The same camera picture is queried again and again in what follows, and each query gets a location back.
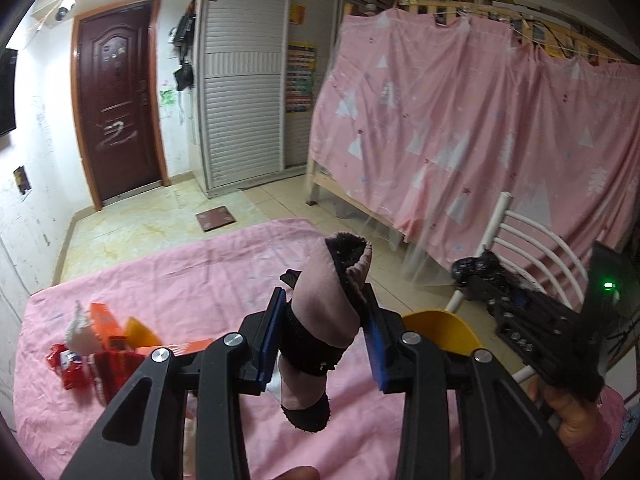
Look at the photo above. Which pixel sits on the white metal chair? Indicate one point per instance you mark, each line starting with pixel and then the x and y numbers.
pixel 543 251

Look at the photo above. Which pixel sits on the dark brown wooden door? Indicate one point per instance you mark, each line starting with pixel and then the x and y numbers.
pixel 113 80

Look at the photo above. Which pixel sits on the black plastic bag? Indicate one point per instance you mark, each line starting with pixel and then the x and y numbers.
pixel 485 266

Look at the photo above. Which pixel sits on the colourful wall chart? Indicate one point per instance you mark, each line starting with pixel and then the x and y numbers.
pixel 301 63

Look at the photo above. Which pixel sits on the yellow triangular wrapper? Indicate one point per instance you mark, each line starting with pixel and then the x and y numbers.
pixel 138 335

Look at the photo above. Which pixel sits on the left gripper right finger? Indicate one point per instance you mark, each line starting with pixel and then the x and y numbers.
pixel 463 415

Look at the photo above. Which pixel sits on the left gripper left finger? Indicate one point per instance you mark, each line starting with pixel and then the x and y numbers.
pixel 140 433

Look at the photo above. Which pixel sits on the white security camera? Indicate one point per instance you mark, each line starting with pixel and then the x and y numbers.
pixel 64 8

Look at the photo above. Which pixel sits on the pink and black sock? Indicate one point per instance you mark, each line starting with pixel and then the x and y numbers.
pixel 319 323

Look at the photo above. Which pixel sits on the pink bed sheet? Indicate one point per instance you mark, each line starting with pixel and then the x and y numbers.
pixel 180 297

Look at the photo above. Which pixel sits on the person's right hand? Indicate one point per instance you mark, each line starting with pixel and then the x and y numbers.
pixel 578 418

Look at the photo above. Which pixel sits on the person's left hand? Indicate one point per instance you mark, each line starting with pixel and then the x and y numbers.
pixel 299 473

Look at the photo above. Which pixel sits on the white paper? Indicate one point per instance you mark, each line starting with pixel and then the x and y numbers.
pixel 80 336

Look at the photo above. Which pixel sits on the orange cardboard box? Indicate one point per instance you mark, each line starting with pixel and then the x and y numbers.
pixel 108 330
pixel 109 370

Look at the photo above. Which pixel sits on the wall-mounted black television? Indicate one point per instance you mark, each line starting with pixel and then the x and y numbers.
pixel 7 89

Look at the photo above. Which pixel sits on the red snack wrapper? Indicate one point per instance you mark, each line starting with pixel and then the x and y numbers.
pixel 70 367

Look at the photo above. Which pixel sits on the pink patterned curtain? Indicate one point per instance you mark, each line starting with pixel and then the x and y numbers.
pixel 475 135

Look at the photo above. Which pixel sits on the yellow trash bin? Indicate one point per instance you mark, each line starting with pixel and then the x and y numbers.
pixel 449 332

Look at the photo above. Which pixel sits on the white louvered wardrobe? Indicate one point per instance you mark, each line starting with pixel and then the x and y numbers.
pixel 246 136

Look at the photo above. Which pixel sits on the black hanging bags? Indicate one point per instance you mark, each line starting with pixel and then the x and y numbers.
pixel 183 41

